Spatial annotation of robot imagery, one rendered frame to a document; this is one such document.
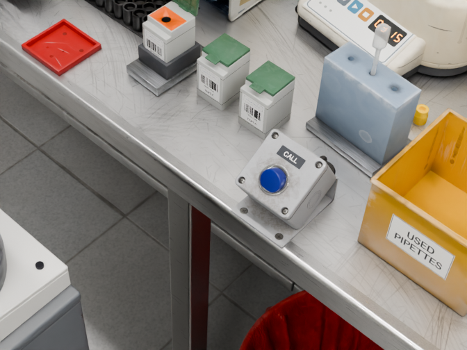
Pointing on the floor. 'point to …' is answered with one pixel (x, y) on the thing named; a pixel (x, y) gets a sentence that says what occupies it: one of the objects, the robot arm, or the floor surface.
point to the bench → (234, 165)
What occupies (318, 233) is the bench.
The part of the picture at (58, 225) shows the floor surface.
